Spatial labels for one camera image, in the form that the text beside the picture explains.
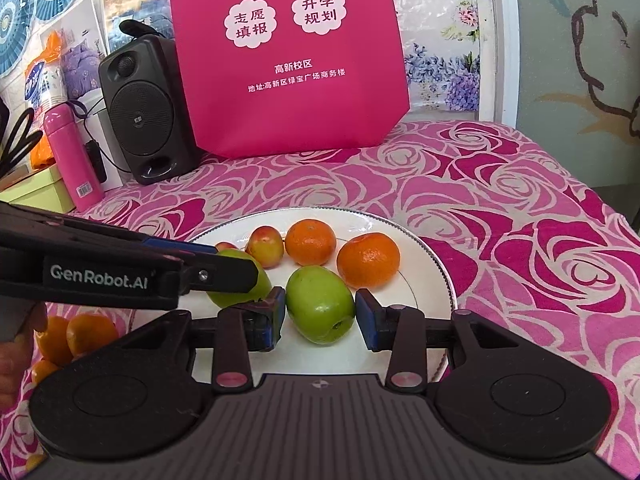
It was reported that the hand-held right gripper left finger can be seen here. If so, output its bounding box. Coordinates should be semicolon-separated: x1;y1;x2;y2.
117;286;287;395

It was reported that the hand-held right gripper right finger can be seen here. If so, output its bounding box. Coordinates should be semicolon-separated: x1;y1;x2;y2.
354;289;521;393

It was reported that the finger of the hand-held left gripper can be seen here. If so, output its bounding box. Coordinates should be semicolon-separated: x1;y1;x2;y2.
180;253;273;294
142;239;218;257

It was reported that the green apple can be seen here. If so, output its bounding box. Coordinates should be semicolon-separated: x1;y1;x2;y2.
206;249;273;311
285;266;357;345

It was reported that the white plate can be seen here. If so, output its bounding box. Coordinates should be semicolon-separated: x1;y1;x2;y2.
190;208;457;386

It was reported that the large orange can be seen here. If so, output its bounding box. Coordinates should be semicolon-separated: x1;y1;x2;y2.
66;314;120;358
34;316;71;366

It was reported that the small orange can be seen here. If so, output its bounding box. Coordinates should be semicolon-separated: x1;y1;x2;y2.
336;233;402;290
284;219;337;267

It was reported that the person's left hand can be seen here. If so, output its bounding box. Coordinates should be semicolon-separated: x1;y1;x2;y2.
0;305;48;408

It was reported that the light green cardboard box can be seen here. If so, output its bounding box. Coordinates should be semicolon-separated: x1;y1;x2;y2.
0;164;76;213

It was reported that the black power adapter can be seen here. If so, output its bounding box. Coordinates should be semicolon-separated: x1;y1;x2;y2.
84;140;108;184

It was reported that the pink thermos bottle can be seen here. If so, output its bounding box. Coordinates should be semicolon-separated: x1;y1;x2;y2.
42;101;106;212

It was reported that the black speaker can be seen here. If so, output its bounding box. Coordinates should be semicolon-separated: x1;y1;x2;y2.
98;36;203;186

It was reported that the white box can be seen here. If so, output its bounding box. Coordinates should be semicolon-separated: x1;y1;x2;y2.
80;91;126;191

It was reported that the pink rose tablecloth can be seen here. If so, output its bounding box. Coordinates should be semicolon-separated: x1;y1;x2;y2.
0;120;640;480

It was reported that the magenta fabric bag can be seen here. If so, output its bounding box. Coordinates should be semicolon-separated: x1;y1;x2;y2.
166;0;412;160

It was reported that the orange packet of paper cups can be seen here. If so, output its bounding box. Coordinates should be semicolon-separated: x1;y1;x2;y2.
22;30;68;170

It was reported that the purple bedding poster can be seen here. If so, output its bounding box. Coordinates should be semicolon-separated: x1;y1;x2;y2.
60;0;108;106

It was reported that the black microphone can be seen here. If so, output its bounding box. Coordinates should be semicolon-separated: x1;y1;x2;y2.
119;19;173;41

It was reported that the blue bedding poster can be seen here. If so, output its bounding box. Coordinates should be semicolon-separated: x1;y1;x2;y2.
97;0;173;56

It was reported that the floral wall poster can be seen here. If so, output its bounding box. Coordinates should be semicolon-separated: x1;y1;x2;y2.
400;0;493;123

